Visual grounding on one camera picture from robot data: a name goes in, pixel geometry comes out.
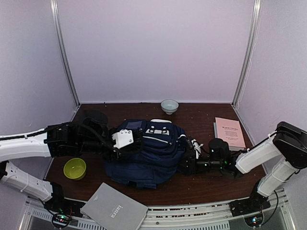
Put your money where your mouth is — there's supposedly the pink paperback book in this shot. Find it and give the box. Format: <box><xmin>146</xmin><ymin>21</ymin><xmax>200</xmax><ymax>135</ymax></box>
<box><xmin>213</xmin><ymin>117</ymin><xmax>246</xmax><ymax>151</ymax></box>

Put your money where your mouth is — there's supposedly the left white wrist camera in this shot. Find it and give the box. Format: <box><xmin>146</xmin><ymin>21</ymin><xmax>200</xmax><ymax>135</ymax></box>
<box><xmin>111</xmin><ymin>129</ymin><xmax>142</xmax><ymax>149</ymax></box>

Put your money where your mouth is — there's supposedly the grey hardcover book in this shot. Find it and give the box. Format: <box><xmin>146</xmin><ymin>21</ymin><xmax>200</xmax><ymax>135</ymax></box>
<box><xmin>81</xmin><ymin>183</ymin><xmax>148</xmax><ymax>230</ymax></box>

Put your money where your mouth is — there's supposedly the navy blue student backpack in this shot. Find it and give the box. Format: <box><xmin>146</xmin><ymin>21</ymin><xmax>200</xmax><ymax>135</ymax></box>
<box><xmin>104</xmin><ymin>119</ymin><xmax>187</xmax><ymax>189</ymax></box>

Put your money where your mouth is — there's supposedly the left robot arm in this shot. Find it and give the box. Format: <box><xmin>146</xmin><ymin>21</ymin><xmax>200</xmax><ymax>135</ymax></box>
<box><xmin>0</xmin><ymin>110</ymin><xmax>134</xmax><ymax>213</ymax></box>

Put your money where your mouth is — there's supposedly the aluminium front rail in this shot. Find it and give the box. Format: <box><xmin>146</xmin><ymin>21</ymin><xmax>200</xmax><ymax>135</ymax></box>
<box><xmin>17</xmin><ymin>189</ymin><xmax>297</xmax><ymax>230</ymax></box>

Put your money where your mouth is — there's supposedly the lime green bowl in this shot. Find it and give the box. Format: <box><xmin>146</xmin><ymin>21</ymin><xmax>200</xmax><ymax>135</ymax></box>
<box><xmin>63</xmin><ymin>158</ymin><xmax>87</xmax><ymax>181</ymax></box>

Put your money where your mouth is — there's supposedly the left aluminium frame post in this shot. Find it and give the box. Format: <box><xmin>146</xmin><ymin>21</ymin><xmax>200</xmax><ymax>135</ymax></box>
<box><xmin>50</xmin><ymin>0</ymin><xmax>80</xmax><ymax>106</ymax></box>

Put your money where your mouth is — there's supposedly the right aluminium frame post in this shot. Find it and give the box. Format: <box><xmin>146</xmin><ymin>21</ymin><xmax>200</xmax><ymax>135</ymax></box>
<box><xmin>232</xmin><ymin>0</ymin><xmax>262</xmax><ymax>108</ymax></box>

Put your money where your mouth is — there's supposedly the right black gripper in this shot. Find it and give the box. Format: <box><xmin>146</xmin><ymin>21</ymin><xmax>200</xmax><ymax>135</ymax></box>
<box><xmin>174</xmin><ymin>153</ymin><xmax>224</xmax><ymax>175</ymax></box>

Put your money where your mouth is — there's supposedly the pale celadon ceramic bowl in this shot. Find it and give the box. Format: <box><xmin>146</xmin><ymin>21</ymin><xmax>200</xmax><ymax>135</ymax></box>
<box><xmin>161</xmin><ymin>99</ymin><xmax>179</xmax><ymax>115</ymax></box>

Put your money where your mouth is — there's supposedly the aluminium frame post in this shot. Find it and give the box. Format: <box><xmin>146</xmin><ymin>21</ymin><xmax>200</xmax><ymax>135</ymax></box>
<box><xmin>50</xmin><ymin>0</ymin><xmax>80</xmax><ymax>106</ymax></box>
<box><xmin>232</xmin><ymin>0</ymin><xmax>262</xmax><ymax>108</ymax></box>

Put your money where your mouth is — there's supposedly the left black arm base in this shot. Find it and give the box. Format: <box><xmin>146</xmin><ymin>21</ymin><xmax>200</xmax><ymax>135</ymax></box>
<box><xmin>44</xmin><ymin>182</ymin><xmax>85</xmax><ymax>217</ymax></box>

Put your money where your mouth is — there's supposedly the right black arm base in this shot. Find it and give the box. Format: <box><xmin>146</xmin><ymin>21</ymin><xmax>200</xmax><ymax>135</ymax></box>
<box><xmin>229</xmin><ymin>191</ymin><xmax>271</xmax><ymax>217</ymax></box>

